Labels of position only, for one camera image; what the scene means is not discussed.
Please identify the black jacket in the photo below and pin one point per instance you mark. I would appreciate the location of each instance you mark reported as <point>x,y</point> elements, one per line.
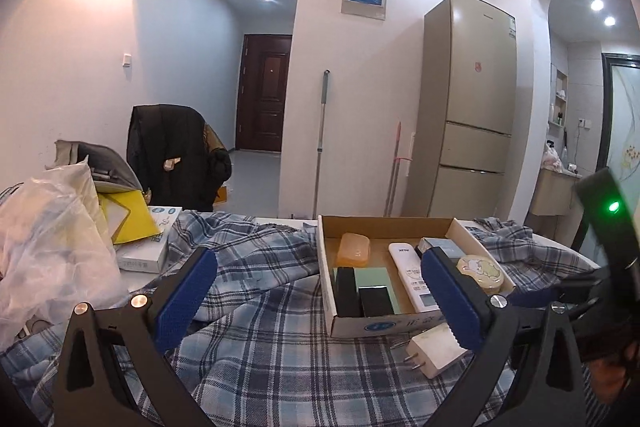
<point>170,157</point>

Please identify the round container with yellow lid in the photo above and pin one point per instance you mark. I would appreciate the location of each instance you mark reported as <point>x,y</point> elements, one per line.
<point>480,274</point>

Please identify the small black tray box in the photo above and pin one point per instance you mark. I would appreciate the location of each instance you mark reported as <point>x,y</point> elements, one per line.
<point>445,247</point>

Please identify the white remote control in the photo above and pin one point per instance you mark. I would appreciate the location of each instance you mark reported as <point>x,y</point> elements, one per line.
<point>410,272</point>

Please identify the yellow folder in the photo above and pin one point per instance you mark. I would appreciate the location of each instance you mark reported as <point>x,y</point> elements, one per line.
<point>137,217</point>

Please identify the frosted glass door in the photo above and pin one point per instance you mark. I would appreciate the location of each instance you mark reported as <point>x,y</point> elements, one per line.
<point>622,117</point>

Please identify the green notepad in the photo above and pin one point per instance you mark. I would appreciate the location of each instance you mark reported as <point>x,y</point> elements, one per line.
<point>387,277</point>

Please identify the beige refrigerator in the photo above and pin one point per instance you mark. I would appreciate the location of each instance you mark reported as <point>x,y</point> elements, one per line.
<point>465,107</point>

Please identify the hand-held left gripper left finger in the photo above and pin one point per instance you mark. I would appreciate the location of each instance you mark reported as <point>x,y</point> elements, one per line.
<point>185,302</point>

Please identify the long black block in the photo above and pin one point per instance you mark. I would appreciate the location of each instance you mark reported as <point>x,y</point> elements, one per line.
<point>346,294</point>

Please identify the short black block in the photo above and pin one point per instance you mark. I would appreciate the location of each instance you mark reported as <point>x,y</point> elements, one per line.
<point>376,302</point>

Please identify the dark brown door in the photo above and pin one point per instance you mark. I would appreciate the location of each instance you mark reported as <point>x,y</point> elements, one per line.
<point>262,92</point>

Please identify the white plastic bag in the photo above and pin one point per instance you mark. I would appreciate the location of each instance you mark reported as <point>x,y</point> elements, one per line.
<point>50,242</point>

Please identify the small cardboard box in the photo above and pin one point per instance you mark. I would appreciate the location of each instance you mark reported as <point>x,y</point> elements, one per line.
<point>221,197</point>

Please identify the orange soap bar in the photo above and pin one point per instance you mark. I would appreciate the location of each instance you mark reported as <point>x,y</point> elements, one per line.
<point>353,248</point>

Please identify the blue plaid cloth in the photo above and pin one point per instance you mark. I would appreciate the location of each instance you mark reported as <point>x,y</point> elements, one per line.
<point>270,307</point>

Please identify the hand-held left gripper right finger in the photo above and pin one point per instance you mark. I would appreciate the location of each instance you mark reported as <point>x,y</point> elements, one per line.
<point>450,297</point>

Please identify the white charger adapter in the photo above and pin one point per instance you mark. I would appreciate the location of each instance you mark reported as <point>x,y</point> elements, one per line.
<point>435,352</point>

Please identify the grey bag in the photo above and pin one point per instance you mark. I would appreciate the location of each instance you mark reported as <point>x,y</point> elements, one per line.
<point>100,162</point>

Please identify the beige counter cabinet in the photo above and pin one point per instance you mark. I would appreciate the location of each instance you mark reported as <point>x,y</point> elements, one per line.
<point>552,194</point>

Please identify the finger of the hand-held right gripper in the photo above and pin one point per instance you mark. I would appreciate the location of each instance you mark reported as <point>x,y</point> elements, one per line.
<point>560,292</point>

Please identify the white bag on counter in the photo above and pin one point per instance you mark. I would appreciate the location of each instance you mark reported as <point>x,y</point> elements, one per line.
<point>553,157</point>

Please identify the white box with blue label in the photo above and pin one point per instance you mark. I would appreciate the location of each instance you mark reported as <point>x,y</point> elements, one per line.
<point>145,252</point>

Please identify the wall niche shelf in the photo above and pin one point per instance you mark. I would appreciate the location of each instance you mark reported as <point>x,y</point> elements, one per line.
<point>558,94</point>

